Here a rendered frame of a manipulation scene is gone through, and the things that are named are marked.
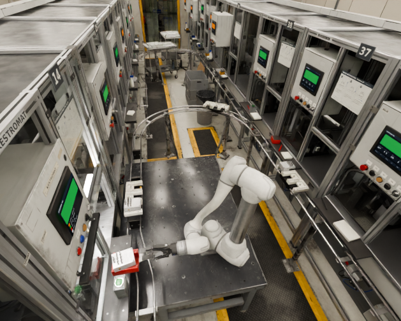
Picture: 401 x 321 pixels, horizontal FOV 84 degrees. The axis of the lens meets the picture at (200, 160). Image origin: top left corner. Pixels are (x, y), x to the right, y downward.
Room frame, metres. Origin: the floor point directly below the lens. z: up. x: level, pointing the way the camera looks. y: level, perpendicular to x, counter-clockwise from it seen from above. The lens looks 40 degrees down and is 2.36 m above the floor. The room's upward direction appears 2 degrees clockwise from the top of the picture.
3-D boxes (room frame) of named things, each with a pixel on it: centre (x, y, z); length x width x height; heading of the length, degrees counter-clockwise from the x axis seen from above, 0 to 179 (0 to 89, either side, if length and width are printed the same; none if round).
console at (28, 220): (0.51, 0.64, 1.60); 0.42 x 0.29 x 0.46; 13
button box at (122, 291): (0.51, 0.43, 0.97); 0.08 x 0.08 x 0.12; 13
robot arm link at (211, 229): (0.95, -0.11, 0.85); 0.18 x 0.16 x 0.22; 50
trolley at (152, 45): (6.57, 1.21, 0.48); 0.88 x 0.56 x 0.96; 121
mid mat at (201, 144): (3.37, -0.08, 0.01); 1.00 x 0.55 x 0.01; 13
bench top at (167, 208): (1.28, 0.16, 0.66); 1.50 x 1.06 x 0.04; 13
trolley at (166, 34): (7.90, 1.09, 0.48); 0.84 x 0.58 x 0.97; 21
